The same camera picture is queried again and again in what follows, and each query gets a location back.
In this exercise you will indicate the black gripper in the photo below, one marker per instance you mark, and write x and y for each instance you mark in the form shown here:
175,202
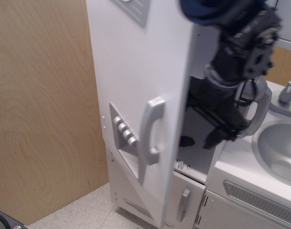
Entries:
218,107

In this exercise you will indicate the silver fridge door handle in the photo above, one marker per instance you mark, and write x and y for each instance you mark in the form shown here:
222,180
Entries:
154,111

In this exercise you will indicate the white fridge door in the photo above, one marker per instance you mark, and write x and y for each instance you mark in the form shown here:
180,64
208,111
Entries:
141,51

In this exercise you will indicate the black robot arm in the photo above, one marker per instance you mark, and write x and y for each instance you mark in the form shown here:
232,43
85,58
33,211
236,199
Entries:
235,76

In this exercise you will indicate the green purple toy item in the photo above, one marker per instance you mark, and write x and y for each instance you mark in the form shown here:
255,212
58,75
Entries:
186,141

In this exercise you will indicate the silver toy telephone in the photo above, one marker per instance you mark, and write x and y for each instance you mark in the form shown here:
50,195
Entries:
260,112

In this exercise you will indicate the white toy kitchen cabinet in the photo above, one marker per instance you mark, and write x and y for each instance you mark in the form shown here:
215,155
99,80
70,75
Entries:
235,162

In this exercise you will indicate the silver sink basin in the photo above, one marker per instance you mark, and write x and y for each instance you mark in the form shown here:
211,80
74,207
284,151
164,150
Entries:
271,146

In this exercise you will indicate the brass cabinet hinge upper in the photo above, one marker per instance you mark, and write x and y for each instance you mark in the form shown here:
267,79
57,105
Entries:
204,201

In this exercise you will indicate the brass cabinet hinge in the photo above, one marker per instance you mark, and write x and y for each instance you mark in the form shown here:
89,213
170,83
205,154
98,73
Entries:
198,219
204,201

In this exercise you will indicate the white freezer lower door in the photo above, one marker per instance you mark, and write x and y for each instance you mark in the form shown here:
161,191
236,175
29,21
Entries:
124,195

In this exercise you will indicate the silver toy faucet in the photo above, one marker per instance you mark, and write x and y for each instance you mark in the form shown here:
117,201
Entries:
281,100

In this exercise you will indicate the brass cabinet hinge lower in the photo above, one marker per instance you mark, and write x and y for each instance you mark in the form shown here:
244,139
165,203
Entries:
198,219

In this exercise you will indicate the silver ice dispenser panel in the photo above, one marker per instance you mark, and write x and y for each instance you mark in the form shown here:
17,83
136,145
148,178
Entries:
127,144

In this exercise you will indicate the grey oven vent panel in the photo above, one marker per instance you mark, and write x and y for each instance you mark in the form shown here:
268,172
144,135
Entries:
258,201

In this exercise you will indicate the plywood board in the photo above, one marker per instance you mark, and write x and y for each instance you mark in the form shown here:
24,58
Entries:
51,146

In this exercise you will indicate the black equipment corner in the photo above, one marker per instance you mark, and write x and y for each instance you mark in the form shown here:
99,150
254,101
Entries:
7,222

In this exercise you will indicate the silver freezer door handle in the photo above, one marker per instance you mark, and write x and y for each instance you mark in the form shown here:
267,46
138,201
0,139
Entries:
181,211

